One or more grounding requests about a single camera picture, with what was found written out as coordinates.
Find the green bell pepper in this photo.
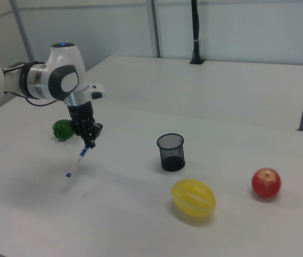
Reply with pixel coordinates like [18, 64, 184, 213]
[52, 119, 75, 141]

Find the white table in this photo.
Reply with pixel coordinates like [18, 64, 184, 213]
[83, 55, 303, 132]

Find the yellow striped melon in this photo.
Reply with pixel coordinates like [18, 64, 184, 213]
[170, 178, 216, 218]

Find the blue white marker pen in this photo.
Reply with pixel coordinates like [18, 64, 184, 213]
[65, 143, 89, 179]

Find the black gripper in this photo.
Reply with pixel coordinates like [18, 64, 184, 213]
[66, 101, 104, 149]

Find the black mesh pen cup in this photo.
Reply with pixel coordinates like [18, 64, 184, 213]
[156, 133, 186, 172]

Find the red apple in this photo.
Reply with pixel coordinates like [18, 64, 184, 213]
[251, 168, 282, 199]

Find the grey metal partition post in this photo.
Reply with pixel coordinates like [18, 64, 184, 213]
[9, 0, 36, 64]
[145, 0, 163, 58]

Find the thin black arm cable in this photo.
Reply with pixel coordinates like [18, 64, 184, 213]
[3, 90, 61, 107]

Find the black pole with base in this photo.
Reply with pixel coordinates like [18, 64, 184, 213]
[189, 0, 206, 65]

